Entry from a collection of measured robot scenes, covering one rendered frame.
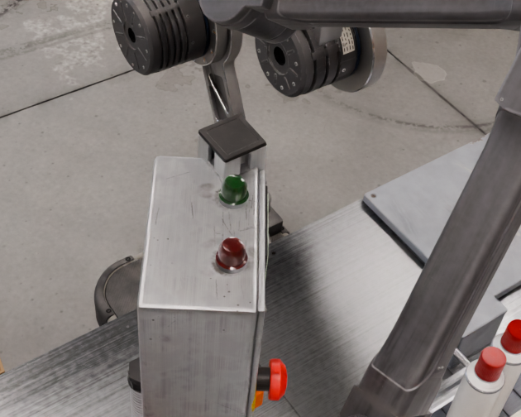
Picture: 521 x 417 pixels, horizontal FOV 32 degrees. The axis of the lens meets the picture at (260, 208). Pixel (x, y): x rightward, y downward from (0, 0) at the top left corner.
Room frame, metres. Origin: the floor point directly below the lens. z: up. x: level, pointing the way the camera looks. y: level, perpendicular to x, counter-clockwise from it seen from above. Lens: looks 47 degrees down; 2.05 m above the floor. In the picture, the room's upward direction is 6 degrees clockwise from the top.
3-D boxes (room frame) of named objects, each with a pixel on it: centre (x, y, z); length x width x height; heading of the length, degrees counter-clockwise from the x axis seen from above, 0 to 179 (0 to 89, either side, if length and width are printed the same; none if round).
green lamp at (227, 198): (0.54, 0.02, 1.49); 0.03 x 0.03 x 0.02
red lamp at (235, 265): (0.47, 0.02, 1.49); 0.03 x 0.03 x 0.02
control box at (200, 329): (0.50, 0.04, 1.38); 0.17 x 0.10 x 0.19; 4
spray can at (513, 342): (0.73, -0.35, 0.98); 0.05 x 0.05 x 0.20
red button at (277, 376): (0.46, -0.02, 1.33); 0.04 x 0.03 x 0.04; 4
